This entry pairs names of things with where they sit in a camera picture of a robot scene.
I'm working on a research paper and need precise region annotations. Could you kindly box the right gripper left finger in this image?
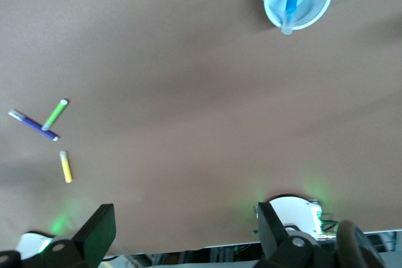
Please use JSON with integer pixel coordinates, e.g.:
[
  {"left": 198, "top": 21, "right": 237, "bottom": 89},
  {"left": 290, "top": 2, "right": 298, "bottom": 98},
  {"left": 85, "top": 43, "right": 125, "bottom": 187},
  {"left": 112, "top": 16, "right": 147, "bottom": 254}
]
[{"left": 21, "top": 203, "right": 117, "bottom": 268}]

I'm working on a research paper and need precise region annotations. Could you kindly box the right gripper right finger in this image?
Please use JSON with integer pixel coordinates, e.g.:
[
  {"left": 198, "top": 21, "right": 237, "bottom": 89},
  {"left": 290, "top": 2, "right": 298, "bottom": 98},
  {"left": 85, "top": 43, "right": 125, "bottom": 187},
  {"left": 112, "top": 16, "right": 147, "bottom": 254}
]
[{"left": 253, "top": 201, "right": 320, "bottom": 268}]

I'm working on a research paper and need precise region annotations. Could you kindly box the yellow marker pen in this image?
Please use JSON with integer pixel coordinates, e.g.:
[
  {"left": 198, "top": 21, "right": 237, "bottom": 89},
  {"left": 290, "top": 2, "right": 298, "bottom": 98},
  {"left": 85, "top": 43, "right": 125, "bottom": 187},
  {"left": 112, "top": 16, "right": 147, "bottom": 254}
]
[{"left": 59, "top": 150, "right": 73, "bottom": 184}]

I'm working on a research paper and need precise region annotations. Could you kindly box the green marker pen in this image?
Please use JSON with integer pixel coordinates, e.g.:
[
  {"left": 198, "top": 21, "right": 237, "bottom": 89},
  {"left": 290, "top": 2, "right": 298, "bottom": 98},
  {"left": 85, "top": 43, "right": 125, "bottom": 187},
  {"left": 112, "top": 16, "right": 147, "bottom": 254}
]
[{"left": 41, "top": 98, "right": 69, "bottom": 132}]

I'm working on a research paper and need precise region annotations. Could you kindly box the purple marker pen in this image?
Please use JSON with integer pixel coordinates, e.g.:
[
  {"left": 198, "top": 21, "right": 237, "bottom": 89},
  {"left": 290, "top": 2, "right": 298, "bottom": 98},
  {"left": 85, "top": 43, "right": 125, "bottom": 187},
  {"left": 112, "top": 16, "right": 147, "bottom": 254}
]
[{"left": 8, "top": 109, "right": 60, "bottom": 142}]

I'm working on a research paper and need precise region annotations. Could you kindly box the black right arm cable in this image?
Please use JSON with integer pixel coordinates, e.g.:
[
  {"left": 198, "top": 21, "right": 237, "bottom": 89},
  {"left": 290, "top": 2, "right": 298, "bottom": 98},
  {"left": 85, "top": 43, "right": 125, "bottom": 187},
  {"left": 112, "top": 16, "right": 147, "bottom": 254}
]
[{"left": 334, "top": 219, "right": 368, "bottom": 268}]

